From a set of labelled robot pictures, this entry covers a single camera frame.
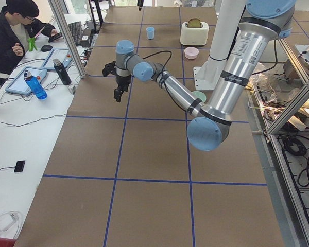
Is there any white charger with cable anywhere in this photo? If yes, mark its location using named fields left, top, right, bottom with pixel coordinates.
left=0, top=211, right=23, bottom=239

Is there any black gripper cable arm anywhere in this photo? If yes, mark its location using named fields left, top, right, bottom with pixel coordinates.
left=141, top=50, right=178, bottom=103

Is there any teach pendant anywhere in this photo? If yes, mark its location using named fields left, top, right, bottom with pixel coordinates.
left=5, top=66, right=47, bottom=96
left=41, top=48, right=72, bottom=71

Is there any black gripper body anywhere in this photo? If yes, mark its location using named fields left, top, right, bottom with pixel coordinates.
left=116, top=75, right=131, bottom=93

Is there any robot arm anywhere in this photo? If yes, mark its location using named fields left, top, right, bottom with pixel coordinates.
left=113, top=1, right=295, bottom=151

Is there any blue water bottle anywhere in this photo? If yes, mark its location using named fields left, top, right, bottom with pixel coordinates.
left=24, top=70, right=47, bottom=100

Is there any small black box device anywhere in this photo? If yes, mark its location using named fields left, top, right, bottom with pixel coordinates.
left=14, top=160, right=25, bottom=173

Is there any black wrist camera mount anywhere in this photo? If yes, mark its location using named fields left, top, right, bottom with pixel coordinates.
left=102, top=61, right=116, bottom=77

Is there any teach pendant far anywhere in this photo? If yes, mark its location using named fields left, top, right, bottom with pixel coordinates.
left=41, top=48, right=72, bottom=71

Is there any cream two-slot toaster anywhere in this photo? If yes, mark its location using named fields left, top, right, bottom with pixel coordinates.
left=180, top=22, right=209, bottom=46

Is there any light blue cup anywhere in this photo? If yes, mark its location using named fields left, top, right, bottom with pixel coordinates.
left=146, top=27, right=155, bottom=40

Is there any green mini tripod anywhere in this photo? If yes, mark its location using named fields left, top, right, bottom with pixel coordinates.
left=27, top=37, right=38, bottom=51

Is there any black computer mouse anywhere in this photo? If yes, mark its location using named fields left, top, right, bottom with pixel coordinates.
left=41, top=45, right=53, bottom=52

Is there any green plastic bowl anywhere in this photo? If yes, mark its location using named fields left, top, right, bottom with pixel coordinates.
left=192, top=91, right=207, bottom=103

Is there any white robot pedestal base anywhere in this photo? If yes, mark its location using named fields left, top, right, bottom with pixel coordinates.
left=194, top=0, right=246, bottom=91

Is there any toast slice in toaster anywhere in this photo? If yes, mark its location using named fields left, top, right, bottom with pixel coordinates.
left=186, top=18, right=202, bottom=28

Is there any pink plastic bowl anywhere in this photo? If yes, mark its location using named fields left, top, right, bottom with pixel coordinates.
left=184, top=47, right=199, bottom=60

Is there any aluminium frame post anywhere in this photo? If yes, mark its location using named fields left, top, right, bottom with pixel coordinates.
left=48, top=0, right=85, bottom=79

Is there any seated person in black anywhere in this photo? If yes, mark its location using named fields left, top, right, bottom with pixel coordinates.
left=0, top=0, right=58, bottom=75

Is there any black keyboard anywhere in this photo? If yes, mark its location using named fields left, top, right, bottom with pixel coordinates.
left=68, top=21, right=82, bottom=46

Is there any black thermos bottle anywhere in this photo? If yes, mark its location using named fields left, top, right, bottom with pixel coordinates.
left=53, top=59, right=72, bottom=85

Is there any teach pendant near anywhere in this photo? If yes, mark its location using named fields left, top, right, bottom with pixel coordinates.
left=5, top=66, right=47, bottom=96

